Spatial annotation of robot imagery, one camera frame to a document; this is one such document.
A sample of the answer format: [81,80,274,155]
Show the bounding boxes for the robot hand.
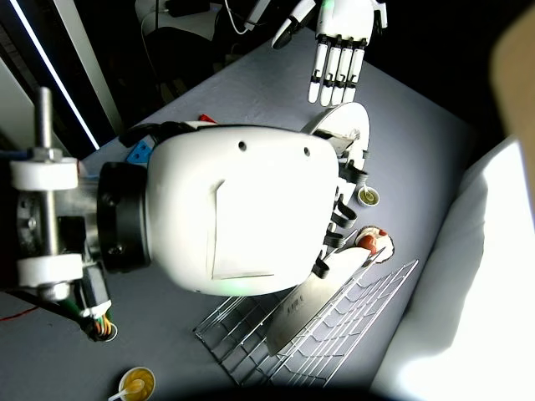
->
[271,0,377,106]
[119,119,371,298]

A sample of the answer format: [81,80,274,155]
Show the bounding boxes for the white plate with dark rim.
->
[299,102,371,168]

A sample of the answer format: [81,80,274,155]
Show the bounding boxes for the white plate with barcode label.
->
[266,246,388,356]

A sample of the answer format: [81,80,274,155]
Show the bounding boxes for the small bowl with green filling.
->
[356,183,380,209]

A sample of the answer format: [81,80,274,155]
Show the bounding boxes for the blue triangle block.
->
[127,140,155,165]

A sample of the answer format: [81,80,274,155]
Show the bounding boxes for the toy cupcake with strawberries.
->
[354,226,396,265]

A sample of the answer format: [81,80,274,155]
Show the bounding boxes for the tan rounded panel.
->
[489,6,535,137]

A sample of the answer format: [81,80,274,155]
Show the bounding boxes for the yellow soup bowl with spoon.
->
[108,366,156,401]

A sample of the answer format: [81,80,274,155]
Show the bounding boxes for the white backdrop sheet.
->
[369,135,535,401]

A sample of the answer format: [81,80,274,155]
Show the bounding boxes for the white cable with adapter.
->
[224,0,269,35]

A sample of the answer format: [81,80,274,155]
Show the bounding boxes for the wire dish rack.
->
[193,233,420,388]

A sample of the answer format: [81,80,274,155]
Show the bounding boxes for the white light strip post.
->
[8,0,125,151]

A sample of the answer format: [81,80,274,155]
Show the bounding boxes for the red twisted cable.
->
[0,306,39,322]

